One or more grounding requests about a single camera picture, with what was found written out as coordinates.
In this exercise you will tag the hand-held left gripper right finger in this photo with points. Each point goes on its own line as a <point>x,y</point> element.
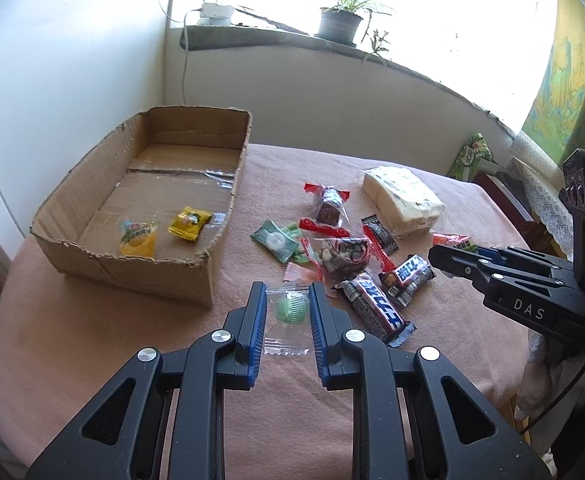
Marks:
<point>317,320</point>

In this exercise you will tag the brown cardboard box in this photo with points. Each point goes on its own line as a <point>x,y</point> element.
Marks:
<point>182,160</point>

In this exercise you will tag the red green snack packet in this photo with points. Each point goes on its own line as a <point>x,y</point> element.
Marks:
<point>452,239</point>

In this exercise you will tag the green mint candy packet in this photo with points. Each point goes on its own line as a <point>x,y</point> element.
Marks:
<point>275,241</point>

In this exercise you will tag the yellow green wall painting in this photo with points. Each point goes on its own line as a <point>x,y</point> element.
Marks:
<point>562,85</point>

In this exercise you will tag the green tissue box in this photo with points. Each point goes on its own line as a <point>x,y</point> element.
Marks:
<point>472,157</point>

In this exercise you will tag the sliced bread loaf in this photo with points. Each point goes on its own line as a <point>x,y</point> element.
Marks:
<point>402,197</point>

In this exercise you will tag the pink candy packet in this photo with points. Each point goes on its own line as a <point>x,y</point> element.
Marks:
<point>297,272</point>

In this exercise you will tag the long red candy wrapper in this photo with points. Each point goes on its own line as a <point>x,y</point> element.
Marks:
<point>322,230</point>

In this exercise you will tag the small trailing plant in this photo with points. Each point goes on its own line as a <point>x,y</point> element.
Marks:
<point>376,45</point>

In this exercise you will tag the dark candy red-ended wrapper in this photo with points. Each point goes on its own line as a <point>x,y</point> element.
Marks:
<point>328,205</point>

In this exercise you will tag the large chocolate bar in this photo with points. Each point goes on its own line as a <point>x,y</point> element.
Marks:
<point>375,307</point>

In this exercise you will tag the potted spider plant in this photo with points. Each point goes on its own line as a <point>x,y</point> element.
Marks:
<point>340,25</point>

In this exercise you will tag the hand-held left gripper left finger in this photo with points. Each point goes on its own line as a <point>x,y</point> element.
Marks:
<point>258,320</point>

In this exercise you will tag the dark red box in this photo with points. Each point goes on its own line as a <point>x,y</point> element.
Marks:
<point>505,192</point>

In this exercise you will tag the small black snack packet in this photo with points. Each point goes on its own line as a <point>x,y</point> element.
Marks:
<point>380,234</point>

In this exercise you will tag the person's right hand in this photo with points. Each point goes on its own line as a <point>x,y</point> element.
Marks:
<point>557,375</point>

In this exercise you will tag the yellow green candy packet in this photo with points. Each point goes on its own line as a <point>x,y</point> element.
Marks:
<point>137,240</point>

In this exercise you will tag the small chocolate bar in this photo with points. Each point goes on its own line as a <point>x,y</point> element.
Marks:
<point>407,276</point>

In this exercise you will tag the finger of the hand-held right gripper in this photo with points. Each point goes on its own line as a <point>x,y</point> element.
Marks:
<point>522,256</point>
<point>452,260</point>

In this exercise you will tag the white lace cloth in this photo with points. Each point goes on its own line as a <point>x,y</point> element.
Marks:
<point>537,170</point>

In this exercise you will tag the clear packet dark snack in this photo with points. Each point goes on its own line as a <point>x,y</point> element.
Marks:
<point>345,252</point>

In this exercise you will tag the pink tablecloth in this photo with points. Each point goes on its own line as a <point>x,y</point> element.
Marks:
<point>282,420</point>

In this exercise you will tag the white power adapter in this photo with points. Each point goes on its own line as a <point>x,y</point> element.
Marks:
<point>215,12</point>

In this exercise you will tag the round green candy clear wrapper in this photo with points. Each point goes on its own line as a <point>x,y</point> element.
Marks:
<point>290,307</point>

